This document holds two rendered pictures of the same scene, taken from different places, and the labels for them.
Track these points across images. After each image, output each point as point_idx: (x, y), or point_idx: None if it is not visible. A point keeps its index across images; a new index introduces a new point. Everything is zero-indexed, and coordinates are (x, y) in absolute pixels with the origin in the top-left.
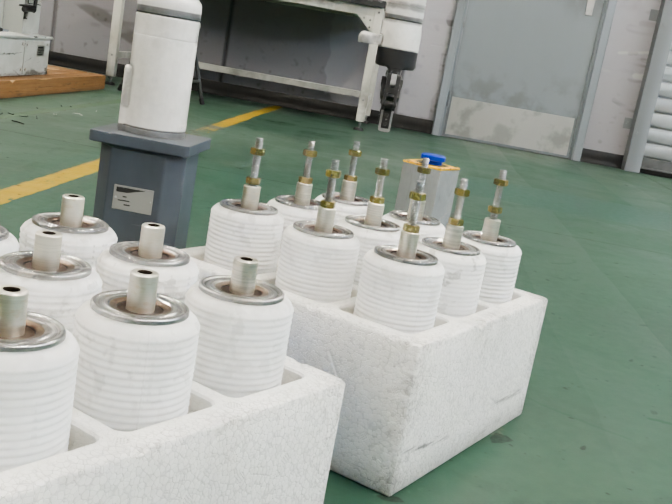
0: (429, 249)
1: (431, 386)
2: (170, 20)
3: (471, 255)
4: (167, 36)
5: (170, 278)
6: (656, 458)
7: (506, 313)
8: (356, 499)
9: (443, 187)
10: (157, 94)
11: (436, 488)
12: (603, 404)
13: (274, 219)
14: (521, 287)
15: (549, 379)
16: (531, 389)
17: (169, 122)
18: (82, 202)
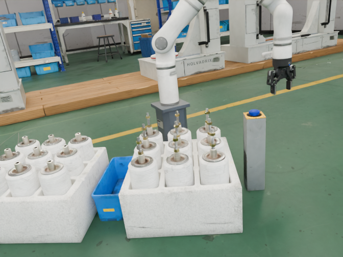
0: (165, 159)
1: (136, 208)
2: (158, 70)
3: (173, 164)
4: (158, 75)
5: (58, 160)
6: None
7: (193, 189)
8: (119, 234)
9: (252, 126)
10: (161, 93)
11: (146, 243)
12: (304, 247)
13: (148, 139)
14: None
15: (301, 223)
16: (277, 224)
17: (165, 101)
18: (77, 135)
